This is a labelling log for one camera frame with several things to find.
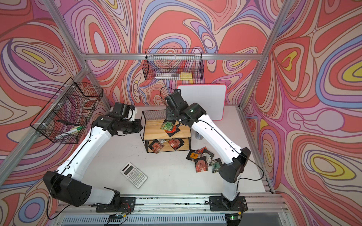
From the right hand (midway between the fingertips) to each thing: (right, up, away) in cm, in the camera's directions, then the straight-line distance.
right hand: (174, 115), depth 74 cm
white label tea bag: (+21, -25, +14) cm, 36 cm away
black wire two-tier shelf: (-8, -12, +9) cm, 17 cm away
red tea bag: (-13, -20, +19) cm, 31 cm away
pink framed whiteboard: (+27, +14, +32) cm, 44 cm away
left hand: (-17, -6, +4) cm, 19 cm away
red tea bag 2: (0, -19, +21) cm, 28 cm away
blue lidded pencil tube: (+16, -14, +23) cm, 31 cm away
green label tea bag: (-5, -6, +12) cm, 14 cm away
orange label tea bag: (+12, -25, +16) cm, 32 cm away
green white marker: (-52, -8, -3) cm, 52 cm away
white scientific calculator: (-25, -35, +9) cm, 44 cm away
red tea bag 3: (+16, -30, +12) cm, 36 cm away
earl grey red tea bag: (0, -9, +10) cm, 13 cm away
